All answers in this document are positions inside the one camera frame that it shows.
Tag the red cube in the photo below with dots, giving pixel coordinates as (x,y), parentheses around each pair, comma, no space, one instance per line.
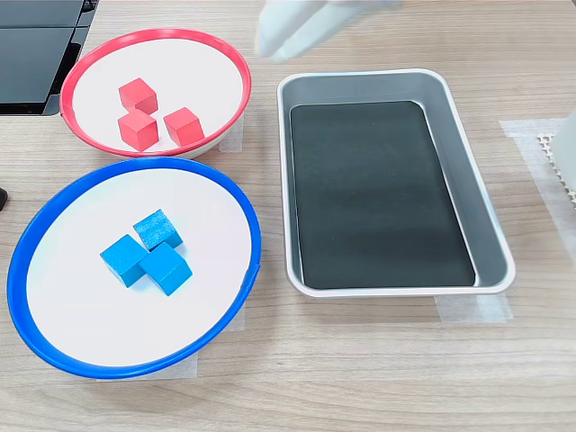
(137,131)
(138,95)
(184,127)

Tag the blue cube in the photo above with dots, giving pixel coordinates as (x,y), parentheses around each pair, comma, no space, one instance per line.
(155,227)
(121,261)
(166,270)

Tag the red-rimmed white plate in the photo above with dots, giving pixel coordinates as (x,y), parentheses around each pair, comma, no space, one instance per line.
(202,81)

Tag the black tray mat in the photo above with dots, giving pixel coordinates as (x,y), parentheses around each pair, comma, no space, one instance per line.
(369,193)

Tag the black glossy electronic device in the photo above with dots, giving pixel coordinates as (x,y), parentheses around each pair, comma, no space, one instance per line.
(31,58)

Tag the steel tray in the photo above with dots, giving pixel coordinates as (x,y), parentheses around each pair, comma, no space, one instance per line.
(490,252)

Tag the small black object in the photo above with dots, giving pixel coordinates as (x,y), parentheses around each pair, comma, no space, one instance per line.
(2,200)

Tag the blue-rimmed white plate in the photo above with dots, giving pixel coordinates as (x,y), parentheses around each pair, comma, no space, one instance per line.
(90,324)

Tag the pale perforated base plate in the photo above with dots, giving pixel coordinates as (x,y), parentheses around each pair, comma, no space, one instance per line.
(568,191)

